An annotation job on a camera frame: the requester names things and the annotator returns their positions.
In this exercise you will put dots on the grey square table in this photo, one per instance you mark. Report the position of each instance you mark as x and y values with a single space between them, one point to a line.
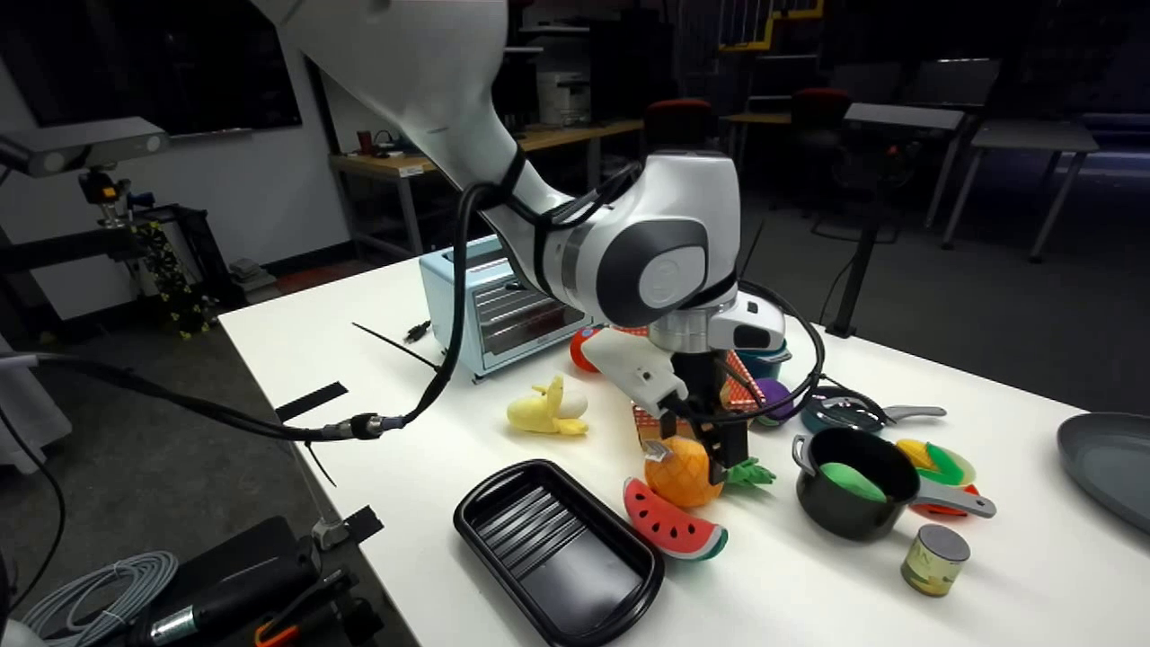
905 115

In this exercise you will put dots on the black tape strip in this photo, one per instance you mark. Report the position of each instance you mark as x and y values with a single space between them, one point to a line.
352 526
312 399

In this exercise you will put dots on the black plastic tray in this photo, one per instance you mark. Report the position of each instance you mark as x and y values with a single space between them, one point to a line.
558 551

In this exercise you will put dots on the black toy pot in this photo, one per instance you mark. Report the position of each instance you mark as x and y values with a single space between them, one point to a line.
856 507

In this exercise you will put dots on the small dark frying pan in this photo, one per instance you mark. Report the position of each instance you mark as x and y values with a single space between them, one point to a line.
849 412

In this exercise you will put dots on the black stand pole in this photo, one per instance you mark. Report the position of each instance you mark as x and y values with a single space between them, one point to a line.
856 263

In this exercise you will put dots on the small tin can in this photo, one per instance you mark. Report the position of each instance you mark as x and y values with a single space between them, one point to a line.
936 558

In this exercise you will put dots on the black power tool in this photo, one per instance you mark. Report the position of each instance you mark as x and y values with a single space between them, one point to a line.
239 587

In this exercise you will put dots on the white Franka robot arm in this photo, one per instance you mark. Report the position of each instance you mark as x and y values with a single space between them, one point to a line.
479 121

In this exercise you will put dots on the white bucket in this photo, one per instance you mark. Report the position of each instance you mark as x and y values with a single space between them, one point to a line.
562 94

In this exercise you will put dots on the green toy vegetable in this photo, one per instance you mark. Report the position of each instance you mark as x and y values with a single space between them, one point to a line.
854 480

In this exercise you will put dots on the stuffed orange pineapple toy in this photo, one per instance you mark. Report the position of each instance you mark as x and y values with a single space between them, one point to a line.
689 472

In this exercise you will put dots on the light blue toy oven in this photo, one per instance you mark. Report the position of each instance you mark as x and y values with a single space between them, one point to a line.
488 317

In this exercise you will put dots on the stuffed yellow banana toy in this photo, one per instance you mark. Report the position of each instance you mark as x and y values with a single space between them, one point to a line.
544 412

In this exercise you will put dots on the stuffed watermelon slice toy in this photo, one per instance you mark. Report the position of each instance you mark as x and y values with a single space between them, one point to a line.
669 526

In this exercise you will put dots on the teal toy pot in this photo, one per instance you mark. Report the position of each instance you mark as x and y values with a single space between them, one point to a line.
774 359

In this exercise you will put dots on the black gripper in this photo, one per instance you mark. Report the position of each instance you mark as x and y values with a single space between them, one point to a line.
703 381

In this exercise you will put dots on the grey plate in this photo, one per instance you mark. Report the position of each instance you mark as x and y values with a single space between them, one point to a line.
1116 460

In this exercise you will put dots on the red office chair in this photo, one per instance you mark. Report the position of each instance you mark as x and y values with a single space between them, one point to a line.
681 121

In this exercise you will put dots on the colourful toy food pile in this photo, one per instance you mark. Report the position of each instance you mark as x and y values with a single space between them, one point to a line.
940 468

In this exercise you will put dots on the grey mounted camera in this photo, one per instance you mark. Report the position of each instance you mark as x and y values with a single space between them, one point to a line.
74 142

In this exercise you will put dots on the stuffed red tomato toy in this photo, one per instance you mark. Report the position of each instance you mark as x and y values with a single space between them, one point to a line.
583 354

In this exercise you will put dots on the small black plug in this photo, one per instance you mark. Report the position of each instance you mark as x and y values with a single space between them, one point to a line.
417 328

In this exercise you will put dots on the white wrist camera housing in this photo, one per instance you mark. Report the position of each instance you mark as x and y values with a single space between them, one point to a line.
633 363

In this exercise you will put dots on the grey long table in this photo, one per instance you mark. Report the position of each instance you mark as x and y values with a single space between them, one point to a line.
1028 134

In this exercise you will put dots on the wooden desk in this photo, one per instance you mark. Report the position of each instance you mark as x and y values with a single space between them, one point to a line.
577 130

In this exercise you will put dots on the purple toy eggplant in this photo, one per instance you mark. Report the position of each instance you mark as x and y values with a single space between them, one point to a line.
779 399

